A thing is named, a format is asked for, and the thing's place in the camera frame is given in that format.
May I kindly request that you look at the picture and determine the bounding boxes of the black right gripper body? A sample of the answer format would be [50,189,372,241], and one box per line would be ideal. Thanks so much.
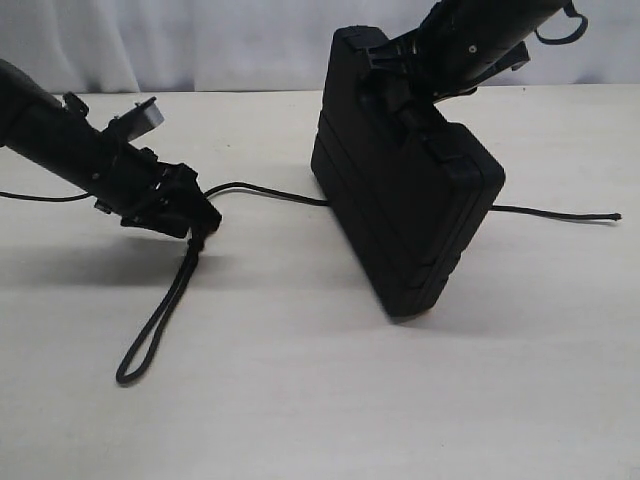
[367,0,531,104]

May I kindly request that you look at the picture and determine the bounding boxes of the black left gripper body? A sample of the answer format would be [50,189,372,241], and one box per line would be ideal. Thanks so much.
[92,132,197,218]

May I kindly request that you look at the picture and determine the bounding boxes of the black plastic carry case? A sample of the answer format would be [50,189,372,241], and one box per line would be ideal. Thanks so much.
[311,26,506,322]

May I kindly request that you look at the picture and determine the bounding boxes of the black braided rope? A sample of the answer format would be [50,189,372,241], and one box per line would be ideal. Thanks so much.
[0,181,623,386]

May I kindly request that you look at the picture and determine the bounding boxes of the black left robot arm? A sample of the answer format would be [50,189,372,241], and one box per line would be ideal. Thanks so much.
[1,61,222,238]

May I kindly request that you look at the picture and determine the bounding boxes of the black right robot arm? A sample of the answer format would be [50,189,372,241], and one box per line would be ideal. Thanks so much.
[358,1,588,111]

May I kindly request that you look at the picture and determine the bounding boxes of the white backdrop curtain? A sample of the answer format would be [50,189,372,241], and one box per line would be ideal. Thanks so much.
[1,1,639,93]

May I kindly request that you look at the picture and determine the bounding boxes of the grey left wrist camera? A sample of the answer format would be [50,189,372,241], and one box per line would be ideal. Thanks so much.
[108,96,164,142]

